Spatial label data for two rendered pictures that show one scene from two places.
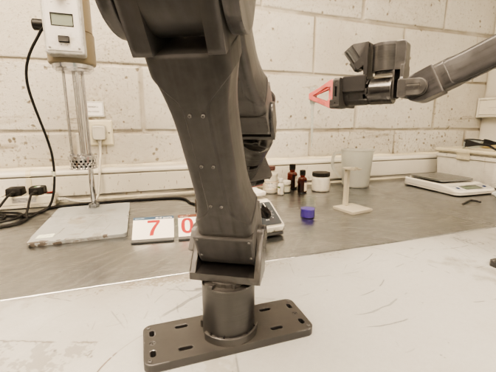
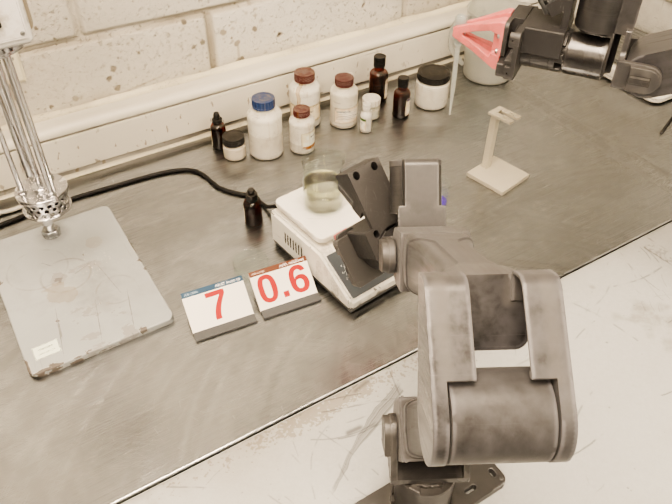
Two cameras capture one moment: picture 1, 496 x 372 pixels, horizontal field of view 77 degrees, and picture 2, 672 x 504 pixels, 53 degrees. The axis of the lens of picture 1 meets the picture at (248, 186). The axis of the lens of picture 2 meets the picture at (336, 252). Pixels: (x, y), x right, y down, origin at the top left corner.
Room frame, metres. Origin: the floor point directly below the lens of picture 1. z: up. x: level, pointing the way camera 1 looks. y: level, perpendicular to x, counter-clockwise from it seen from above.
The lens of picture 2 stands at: (0.00, 0.21, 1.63)
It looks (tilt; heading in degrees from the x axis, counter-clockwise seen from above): 42 degrees down; 346
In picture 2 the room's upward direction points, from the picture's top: 1 degrees clockwise
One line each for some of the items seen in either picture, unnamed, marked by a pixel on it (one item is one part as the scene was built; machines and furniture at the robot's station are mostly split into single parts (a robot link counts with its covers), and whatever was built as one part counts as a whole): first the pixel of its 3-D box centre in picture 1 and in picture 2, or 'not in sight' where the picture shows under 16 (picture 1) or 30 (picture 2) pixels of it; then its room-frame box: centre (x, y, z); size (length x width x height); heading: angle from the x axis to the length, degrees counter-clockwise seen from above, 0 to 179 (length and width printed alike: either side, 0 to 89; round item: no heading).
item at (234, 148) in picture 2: not in sight; (234, 145); (1.08, 0.14, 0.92); 0.04 x 0.04 x 0.04
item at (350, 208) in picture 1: (353, 188); (503, 146); (0.91, -0.31, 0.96); 0.08 x 0.08 x 0.13; 30
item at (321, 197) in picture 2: not in sight; (324, 183); (0.79, 0.03, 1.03); 0.07 x 0.06 x 0.08; 114
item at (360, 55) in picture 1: (356, 68); (548, 4); (0.77, -0.25, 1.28); 0.07 x 0.06 x 0.11; 141
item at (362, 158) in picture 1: (352, 167); (485, 43); (1.27, -0.43, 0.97); 0.18 x 0.13 x 0.15; 96
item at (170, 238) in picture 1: (153, 229); (219, 307); (0.68, 0.21, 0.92); 0.09 x 0.06 x 0.04; 102
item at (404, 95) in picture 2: (302, 181); (402, 96); (1.15, -0.20, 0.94); 0.03 x 0.03 x 0.08
